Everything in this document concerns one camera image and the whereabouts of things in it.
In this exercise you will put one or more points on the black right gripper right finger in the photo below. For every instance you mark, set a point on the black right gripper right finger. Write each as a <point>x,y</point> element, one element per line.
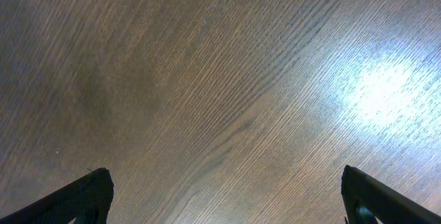
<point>367,200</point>

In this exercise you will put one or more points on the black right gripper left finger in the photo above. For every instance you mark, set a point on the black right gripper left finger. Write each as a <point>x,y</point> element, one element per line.
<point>85,200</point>

